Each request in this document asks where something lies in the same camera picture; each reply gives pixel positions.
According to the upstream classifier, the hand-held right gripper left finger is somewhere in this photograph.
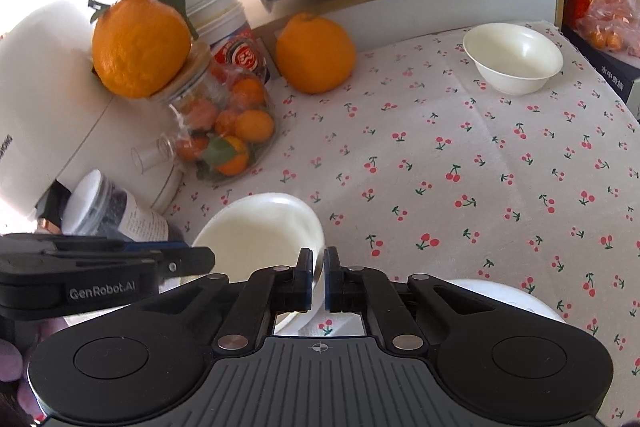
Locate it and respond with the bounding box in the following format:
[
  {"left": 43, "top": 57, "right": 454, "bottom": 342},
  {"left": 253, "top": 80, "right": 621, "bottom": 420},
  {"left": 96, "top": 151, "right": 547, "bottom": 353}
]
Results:
[{"left": 125, "top": 248, "right": 316, "bottom": 353}]

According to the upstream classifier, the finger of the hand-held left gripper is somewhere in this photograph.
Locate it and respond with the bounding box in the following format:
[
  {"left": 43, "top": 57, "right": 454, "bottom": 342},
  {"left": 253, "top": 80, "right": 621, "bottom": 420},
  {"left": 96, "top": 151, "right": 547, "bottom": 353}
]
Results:
[
  {"left": 0, "top": 233, "right": 192, "bottom": 259},
  {"left": 150, "top": 246, "right": 217, "bottom": 281}
]

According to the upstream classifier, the clear glass jar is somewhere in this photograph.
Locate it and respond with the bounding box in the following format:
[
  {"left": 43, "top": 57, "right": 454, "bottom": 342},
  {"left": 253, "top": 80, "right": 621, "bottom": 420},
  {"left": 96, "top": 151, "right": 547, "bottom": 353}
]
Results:
[{"left": 131, "top": 39, "right": 277, "bottom": 184}]

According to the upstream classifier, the dark cardboard water box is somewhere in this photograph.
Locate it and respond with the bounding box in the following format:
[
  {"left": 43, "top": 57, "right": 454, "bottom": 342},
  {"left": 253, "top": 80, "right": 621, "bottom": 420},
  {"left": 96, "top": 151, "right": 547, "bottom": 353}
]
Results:
[{"left": 562, "top": 27, "right": 640, "bottom": 118}]

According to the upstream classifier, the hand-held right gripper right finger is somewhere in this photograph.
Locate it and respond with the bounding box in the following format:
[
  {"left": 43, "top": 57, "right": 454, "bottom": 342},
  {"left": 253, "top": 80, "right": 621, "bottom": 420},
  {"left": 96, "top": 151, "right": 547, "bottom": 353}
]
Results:
[{"left": 324, "top": 247, "right": 503, "bottom": 353}]

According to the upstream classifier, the white cabinet with wooden edge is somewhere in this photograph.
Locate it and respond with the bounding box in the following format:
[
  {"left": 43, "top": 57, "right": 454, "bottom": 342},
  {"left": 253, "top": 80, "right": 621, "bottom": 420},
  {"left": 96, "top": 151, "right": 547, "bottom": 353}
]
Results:
[{"left": 235, "top": 0, "right": 568, "bottom": 84}]

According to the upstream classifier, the large orange with leaves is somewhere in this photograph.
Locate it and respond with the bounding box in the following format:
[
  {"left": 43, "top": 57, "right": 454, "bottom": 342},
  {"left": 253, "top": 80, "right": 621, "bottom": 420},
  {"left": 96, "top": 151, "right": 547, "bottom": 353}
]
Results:
[{"left": 89, "top": 0, "right": 193, "bottom": 99}]

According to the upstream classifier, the jar of dark grains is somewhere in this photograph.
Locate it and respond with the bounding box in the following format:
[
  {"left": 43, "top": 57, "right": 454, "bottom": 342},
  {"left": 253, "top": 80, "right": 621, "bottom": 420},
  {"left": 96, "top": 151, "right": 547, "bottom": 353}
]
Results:
[{"left": 64, "top": 169, "right": 187, "bottom": 244}]

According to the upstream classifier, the white kitchen appliance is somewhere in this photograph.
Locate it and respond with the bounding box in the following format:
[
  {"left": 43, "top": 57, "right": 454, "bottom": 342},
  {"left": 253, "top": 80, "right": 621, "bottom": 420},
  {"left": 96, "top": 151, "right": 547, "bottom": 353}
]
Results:
[{"left": 0, "top": 0, "right": 187, "bottom": 222}]

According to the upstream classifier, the flared white bowl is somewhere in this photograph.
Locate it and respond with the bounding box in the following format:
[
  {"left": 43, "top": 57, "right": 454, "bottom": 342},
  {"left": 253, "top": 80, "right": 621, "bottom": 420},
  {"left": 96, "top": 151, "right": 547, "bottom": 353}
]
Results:
[{"left": 462, "top": 23, "right": 565, "bottom": 96}]

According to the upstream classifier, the pile of small oranges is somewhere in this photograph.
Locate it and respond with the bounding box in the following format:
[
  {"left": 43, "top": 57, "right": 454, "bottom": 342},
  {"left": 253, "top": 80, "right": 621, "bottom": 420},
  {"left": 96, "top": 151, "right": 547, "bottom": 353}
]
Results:
[{"left": 177, "top": 67, "right": 276, "bottom": 178}]

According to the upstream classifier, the cherry print tablecloth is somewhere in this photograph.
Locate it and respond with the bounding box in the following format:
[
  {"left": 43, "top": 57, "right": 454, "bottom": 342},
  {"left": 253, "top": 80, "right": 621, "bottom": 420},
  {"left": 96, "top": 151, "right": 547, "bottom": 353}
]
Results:
[{"left": 160, "top": 19, "right": 640, "bottom": 427}]

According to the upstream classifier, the round white bowl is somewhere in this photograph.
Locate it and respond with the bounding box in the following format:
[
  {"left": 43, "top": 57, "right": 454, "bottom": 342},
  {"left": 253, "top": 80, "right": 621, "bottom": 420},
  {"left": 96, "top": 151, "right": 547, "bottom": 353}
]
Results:
[{"left": 192, "top": 193, "right": 326, "bottom": 336}]

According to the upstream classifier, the stack of paper cups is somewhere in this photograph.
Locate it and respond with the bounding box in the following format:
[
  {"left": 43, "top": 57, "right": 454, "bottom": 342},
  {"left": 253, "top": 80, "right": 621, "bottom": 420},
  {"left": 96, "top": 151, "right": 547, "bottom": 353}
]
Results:
[{"left": 184, "top": 0, "right": 272, "bottom": 86}]

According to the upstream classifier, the large white bowl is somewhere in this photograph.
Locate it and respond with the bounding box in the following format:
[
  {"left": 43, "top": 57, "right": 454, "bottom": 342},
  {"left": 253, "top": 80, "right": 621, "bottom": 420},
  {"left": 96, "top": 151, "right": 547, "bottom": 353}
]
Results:
[{"left": 444, "top": 279, "right": 567, "bottom": 324}]

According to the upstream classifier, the person's left hand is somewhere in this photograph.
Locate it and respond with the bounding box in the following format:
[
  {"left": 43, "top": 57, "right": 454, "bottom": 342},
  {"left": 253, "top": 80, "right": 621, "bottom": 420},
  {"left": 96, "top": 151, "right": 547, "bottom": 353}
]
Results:
[{"left": 0, "top": 314, "right": 67, "bottom": 427}]

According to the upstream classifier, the plastic bag of small oranges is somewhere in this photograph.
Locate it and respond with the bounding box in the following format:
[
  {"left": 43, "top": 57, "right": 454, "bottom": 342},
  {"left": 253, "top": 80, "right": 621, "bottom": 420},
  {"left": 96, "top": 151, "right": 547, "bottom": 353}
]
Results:
[{"left": 575, "top": 0, "right": 640, "bottom": 58}]

